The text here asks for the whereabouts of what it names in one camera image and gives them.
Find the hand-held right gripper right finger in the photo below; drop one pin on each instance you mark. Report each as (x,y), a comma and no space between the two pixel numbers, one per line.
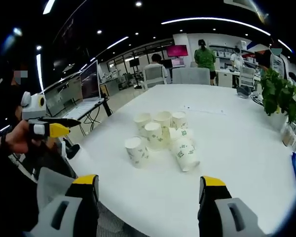
(227,212)

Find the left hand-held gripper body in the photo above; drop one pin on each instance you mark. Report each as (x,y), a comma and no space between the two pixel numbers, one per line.
(33,108)

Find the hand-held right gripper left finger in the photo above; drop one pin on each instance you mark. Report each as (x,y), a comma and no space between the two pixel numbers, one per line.
(71,209)

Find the group of white paper cups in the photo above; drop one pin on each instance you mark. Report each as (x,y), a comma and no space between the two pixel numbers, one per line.
(160,138)

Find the person's left hand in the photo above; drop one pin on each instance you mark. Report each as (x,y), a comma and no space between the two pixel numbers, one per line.
(18,139)

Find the white side desk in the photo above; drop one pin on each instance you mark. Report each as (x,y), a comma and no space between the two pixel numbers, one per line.
(82,107)

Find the grey mesh chair seat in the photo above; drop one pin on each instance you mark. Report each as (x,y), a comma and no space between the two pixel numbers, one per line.
(113,222)

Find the large dark monitor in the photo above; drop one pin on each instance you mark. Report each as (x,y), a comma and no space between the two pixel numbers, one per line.
(90,80)

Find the white table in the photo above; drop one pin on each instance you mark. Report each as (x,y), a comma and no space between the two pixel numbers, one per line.
(224,148)

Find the person's dark clothing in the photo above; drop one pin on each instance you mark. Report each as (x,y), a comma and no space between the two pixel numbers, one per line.
(7,192)

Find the black screen on stand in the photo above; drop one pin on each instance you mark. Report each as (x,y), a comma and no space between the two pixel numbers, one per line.
(134,63)

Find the straight ceiling light strip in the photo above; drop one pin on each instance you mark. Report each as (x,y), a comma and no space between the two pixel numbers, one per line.
(117,42)

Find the white plant pot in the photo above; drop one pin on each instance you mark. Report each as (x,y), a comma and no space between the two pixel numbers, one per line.
(289,135)

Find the grey mesh office chair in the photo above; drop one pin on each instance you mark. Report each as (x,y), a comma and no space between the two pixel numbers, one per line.
(154,76)

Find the white paper sheet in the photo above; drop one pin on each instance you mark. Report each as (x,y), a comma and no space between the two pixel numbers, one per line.
(203,109)

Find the black desktop device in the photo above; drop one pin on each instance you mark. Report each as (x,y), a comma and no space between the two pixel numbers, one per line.
(244,91)

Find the green potted plant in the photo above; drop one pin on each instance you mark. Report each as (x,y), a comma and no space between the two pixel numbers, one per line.
(278,96)

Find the grey wide chair back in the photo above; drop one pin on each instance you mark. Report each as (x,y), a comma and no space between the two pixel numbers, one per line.
(190,75)

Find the long curved ceiling light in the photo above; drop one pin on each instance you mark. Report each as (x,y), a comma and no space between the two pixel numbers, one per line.
(212,20)

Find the pink wall screen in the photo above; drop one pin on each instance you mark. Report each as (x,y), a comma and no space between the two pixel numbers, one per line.
(176,51)

